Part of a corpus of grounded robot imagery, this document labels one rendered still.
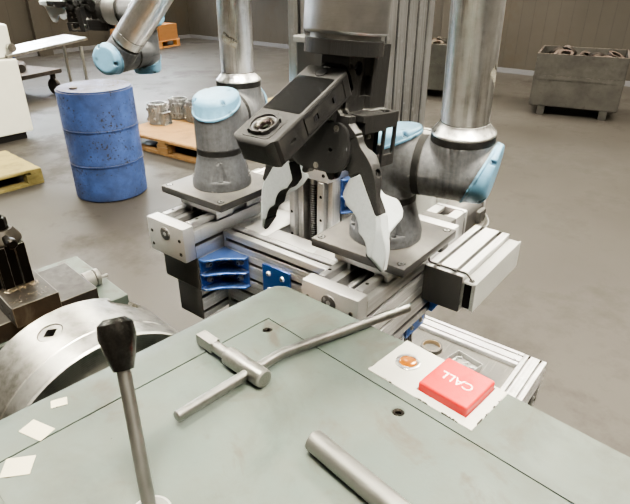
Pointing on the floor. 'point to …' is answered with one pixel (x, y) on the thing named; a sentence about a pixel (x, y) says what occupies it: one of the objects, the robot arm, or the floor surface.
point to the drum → (102, 139)
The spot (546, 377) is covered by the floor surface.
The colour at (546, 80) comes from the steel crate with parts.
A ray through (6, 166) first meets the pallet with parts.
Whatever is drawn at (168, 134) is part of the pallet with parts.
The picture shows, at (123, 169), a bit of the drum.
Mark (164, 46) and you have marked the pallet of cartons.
